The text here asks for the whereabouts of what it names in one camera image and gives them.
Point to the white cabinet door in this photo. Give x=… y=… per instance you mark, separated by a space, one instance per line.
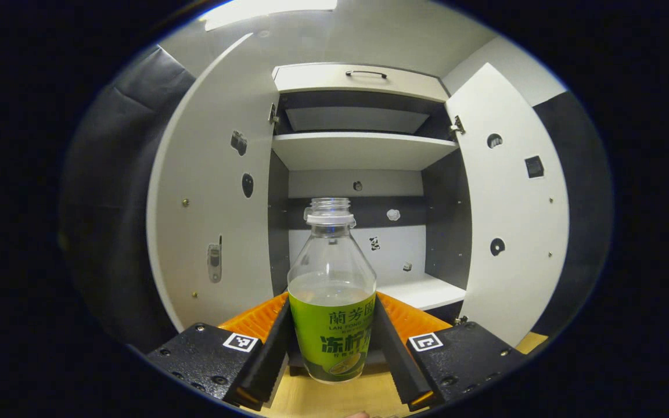
x=514 y=203

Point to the green label clear bottle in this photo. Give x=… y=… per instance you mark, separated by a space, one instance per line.
x=331 y=337

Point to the black backdrop cloth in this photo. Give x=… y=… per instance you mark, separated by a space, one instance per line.
x=114 y=203
x=584 y=191

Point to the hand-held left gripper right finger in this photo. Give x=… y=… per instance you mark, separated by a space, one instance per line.
x=392 y=354

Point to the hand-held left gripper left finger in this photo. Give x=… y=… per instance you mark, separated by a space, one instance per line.
x=273 y=354

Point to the white cabinet shelf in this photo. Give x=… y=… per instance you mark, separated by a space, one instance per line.
x=358 y=150

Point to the metal door hinge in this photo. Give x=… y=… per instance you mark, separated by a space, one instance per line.
x=273 y=114
x=457 y=125

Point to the grey and white cabinet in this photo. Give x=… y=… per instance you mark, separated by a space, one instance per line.
x=450 y=220

